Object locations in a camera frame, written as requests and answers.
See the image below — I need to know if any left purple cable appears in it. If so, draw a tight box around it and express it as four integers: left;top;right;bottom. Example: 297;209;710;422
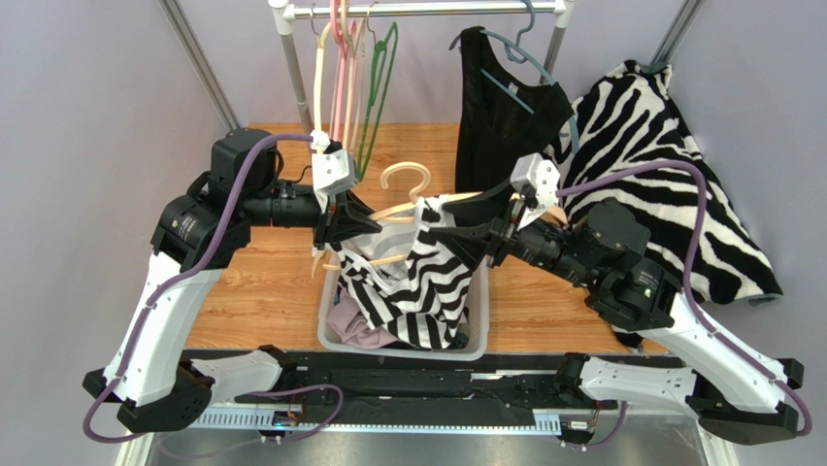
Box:
81;133;317;446

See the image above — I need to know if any pink plastic hanger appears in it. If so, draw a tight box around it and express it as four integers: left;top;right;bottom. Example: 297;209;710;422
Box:
330;0;356;145

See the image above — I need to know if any white clothes rack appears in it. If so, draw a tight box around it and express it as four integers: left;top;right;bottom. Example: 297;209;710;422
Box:
268;1;576;133

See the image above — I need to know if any cream plastic hanger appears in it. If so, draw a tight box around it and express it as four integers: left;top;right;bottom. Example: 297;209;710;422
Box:
313;19;334;132

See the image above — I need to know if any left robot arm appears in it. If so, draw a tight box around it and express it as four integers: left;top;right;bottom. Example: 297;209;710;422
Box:
83;128;380;440

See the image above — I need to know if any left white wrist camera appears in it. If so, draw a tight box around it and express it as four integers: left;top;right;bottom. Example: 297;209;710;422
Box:
310;130;358;211

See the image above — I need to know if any zebra striped tank top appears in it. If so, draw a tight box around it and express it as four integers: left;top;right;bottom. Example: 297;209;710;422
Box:
331;194;474;350

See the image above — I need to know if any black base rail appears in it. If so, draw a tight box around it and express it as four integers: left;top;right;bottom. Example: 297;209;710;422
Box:
174;349;711;436

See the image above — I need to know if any tan hanger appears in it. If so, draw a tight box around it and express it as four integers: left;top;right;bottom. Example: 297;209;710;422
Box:
310;161;570;280

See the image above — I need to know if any dark top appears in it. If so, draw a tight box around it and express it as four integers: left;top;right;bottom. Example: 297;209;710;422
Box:
326;289;400;350

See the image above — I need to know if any zebra print blanket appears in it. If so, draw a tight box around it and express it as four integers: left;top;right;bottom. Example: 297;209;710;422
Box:
546;60;783;306

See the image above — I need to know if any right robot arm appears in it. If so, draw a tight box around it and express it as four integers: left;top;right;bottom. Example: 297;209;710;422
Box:
435;184;812;445

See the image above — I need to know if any teal plastic hanger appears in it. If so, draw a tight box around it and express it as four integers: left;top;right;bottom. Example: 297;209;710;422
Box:
447;0;582;156

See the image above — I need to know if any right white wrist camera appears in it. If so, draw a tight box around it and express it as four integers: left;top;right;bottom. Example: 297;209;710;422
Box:
510;152;568;230

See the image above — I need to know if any white plastic basket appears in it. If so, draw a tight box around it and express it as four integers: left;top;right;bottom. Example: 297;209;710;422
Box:
317;257;489;361

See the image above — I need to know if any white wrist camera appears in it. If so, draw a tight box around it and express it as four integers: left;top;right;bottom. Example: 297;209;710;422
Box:
310;130;358;211
510;152;568;230

